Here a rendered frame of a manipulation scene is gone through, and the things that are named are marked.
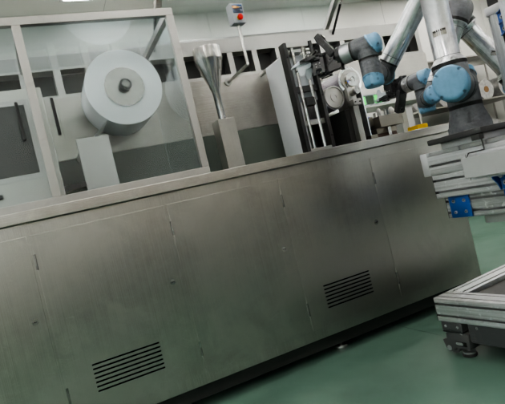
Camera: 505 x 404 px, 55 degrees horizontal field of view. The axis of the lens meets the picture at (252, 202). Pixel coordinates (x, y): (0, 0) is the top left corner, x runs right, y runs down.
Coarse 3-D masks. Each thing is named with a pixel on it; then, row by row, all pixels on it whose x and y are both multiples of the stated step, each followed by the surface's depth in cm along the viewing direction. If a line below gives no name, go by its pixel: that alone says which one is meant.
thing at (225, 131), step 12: (204, 60) 231; (216, 60) 232; (204, 72) 233; (216, 72) 234; (216, 84) 235; (216, 96) 235; (216, 108) 236; (216, 120) 233; (228, 120) 234; (216, 132) 236; (228, 132) 233; (228, 144) 233; (228, 156) 232; (240, 156) 235
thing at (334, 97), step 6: (324, 90) 253; (330, 90) 251; (336, 90) 252; (330, 96) 250; (336, 96) 252; (342, 96) 253; (330, 102) 250; (336, 102) 252; (342, 102) 253; (336, 108) 252
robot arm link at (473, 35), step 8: (472, 16) 211; (472, 24) 211; (464, 32) 213; (472, 32) 212; (480, 32) 212; (464, 40) 216; (472, 40) 213; (480, 40) 212; (488, 40) 211; (472, 48) 215; (480, 48) 213; (488, 48) 211; (480, 56) 215; (488, 56) 212; (496, 56) 211; (488, 64) 215; (496, 64) 212; (496, 72) 214
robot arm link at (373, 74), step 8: (368, 56) 175; (376, 56) 176; (360, 64) 178; (368, 64) 176; (376, 64) 176; (368, 72) 176; (376, 72) 175; (384, 72) 180; (368, 80) 177; (376, 80) 176; (384, 80) 178; (368, 88) 180
